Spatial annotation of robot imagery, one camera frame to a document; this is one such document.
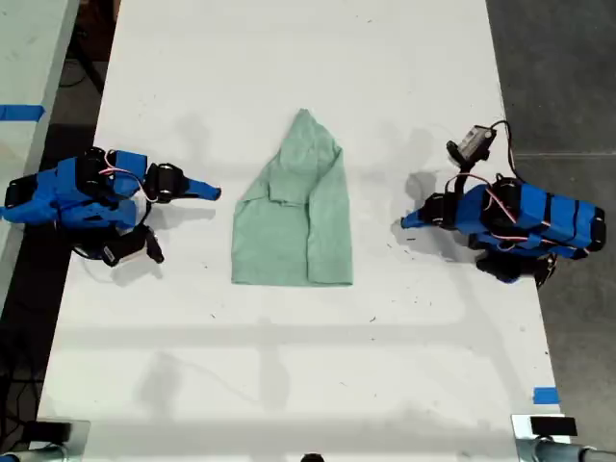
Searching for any black camera stalk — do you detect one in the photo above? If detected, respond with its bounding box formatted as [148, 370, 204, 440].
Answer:
[445, 158, 477, 206]

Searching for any silver grey camera box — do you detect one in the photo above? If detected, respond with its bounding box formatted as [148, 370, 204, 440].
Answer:
[446, 123, 498, 167]

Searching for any white side table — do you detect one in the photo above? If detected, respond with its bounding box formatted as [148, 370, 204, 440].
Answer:
[0, 0, 82, 309]

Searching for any red white servo wire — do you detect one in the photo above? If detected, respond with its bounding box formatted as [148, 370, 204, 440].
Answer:
[445, 172, 554, 251]
[98, 148, 161, 203]

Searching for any blue tape strip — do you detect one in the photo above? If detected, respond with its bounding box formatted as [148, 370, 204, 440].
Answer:
[0, 103, 47, 122]
[532, 386, 562, 406]

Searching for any metal clamp plate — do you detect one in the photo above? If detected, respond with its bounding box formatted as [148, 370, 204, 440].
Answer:
[510, 413, 578, 447]

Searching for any black white camera box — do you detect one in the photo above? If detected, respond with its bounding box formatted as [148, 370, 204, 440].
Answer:
[98, 229, 166, 269]

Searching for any small black box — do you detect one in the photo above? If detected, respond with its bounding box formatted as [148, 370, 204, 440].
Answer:
[23, 421, 73, 442]
[529, 416, 578, 437]

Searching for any black camera cable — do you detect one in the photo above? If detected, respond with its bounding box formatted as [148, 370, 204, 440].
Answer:
[489, 118, 520, 183]

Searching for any grey metal pipe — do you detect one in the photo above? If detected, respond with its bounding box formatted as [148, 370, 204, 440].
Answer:
[0, 443, 68, 462]
[517, 436, 616, 462]

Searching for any grey camera cable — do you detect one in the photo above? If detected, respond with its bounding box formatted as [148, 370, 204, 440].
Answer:
[70, 242, 116, 270]

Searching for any pale green T-shirt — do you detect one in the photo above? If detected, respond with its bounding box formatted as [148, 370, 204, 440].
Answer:
[230, 108, 356, 288]

